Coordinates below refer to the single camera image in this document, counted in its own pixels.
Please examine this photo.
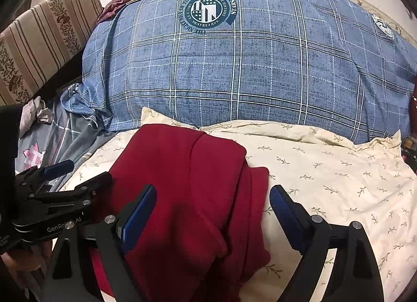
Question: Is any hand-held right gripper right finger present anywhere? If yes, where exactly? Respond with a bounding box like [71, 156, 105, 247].
[270, 185, 383, 302]

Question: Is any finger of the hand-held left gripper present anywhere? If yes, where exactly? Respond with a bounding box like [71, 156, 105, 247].
[29, 172, 113, 216]
[16, 159, 75, 195]

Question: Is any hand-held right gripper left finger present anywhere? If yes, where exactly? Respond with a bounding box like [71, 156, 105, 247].
[41, 185, 157, 302]

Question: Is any red garment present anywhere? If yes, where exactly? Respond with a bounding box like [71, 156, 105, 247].
[89, 124, 272, 302]

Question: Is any grey plaid garment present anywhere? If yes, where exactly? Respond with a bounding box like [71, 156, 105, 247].
[15, 83, 118, 192]

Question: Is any pink white cloth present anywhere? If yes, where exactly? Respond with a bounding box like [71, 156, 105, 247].
[20, 96, 53, 136]

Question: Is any cream leaf-print cloth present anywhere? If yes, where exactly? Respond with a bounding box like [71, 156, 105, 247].
[60, 106, 417, 302]

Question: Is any striped floral cushion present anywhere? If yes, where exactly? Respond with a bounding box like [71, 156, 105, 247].
[0, 0, 103, 105]

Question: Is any dark patterned object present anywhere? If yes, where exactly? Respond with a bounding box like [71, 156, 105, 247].
[404, 74, 417, 172]

